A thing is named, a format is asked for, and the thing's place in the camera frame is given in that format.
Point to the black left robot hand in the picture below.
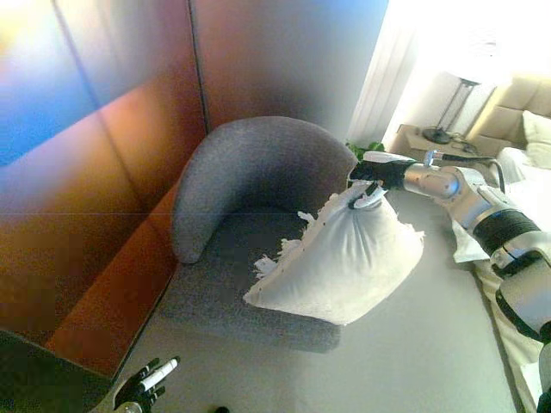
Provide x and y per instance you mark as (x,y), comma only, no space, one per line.
(144,387)

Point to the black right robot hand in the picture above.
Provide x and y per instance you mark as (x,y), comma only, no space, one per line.
(379,174)

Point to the white fringed throw pillow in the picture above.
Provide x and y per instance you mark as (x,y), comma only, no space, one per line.
(344,254)

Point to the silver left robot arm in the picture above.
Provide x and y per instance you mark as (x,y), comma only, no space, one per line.
(129,407)

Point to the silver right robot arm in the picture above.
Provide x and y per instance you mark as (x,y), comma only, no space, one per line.
(486,215)

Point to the cream bed pillow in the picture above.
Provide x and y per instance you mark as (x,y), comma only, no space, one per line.
(538,139)

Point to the green leafy potted plant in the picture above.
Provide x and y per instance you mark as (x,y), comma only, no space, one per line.
(366,148)

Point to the beige wooden nightstand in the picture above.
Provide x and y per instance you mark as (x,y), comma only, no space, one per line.
(435,146)

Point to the black-stemmed table lamp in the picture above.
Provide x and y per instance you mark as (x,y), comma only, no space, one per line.
(456,103)

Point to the white sheer curtain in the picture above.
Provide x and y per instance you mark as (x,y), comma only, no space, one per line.
(383,69)

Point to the grey round-back armchair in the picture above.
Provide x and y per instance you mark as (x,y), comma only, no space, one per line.
(258,228)

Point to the beige tufted headboard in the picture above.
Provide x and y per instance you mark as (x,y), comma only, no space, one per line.
(508,114)

